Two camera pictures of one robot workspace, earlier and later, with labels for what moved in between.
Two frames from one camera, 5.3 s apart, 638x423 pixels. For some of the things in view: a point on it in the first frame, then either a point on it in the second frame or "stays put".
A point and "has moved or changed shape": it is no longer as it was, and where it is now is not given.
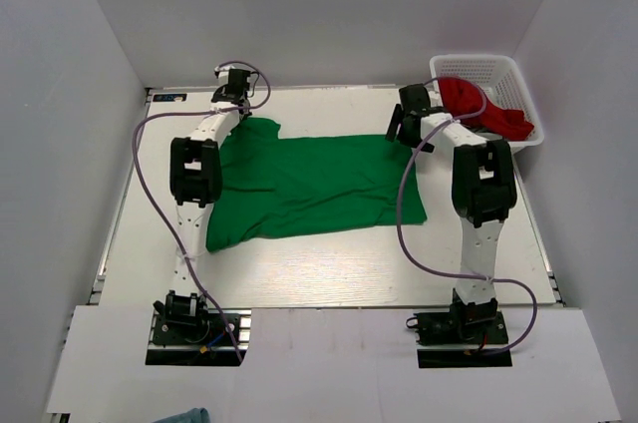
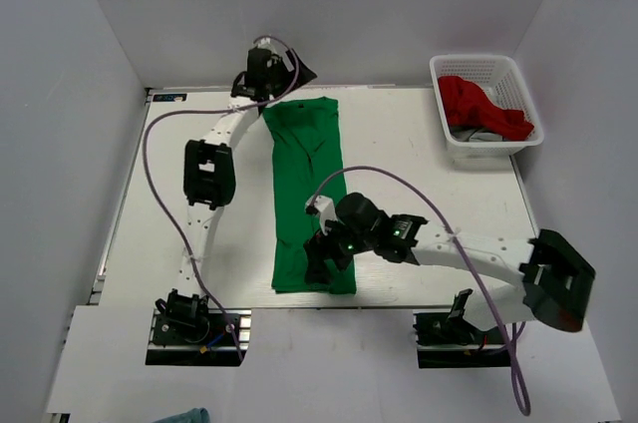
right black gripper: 404,137 → 322,248
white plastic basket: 503,80 stays put
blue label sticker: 168,97 stays put
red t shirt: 464,97 stays put
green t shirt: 276,188 has moved or changed shape
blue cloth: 193,415 stays put
